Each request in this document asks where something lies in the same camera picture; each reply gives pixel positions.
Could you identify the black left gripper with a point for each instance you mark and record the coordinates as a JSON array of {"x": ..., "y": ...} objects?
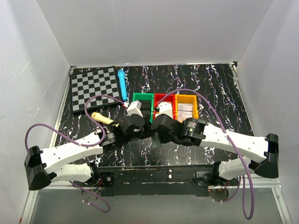
[{"x": 148, "y": 132}]

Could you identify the blue toy microphone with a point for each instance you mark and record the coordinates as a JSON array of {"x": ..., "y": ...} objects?
[{"x": 121, "y": 77}]

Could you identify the green plastic bin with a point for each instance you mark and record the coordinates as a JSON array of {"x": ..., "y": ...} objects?
[{"x": 145, "y": 96}]

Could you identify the wooden stick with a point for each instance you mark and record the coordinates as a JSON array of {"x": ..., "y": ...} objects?
[{"x": 99, "y": 118}]

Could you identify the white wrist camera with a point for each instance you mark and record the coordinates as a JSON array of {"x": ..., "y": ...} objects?
[
  {"x": 133, "y": 108},
  {"x": 164, "y": 108}
]

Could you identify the orange plastic bin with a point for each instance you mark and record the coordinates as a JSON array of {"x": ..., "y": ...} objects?
[{"x": 192, "y": 99}]

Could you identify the green card holder wallet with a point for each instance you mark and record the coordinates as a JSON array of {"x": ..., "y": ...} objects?
[{"x": 156, "y": 143}]

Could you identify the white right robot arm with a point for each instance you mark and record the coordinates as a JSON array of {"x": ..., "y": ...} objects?
[{"x": 258, "y": 155}]

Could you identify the grey printed card stack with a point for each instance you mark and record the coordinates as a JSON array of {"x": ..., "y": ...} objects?
[{"x": 185, "y": 110}]

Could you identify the grey black chessboard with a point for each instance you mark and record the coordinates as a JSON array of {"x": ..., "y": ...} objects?
[{"x": 99, "y": 82}]

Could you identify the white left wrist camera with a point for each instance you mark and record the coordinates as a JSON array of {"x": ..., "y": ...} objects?
[{"x": 133, "y": 108}]

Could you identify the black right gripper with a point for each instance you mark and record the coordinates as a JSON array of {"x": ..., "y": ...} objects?
[{"x": 163, "y": 139}]

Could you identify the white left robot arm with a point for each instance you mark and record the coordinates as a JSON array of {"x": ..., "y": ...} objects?
[{"x": 55, "y": 164}]

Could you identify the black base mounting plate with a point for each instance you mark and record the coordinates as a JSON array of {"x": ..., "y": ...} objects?
[{"x": 153, "y": 180}]

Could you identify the black cards stack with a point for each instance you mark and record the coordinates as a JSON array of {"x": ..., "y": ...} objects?
[{"x": 146, "y": 107}]

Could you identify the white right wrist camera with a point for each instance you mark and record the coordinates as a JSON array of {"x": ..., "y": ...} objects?
[{"x": 164, "y": 108}]

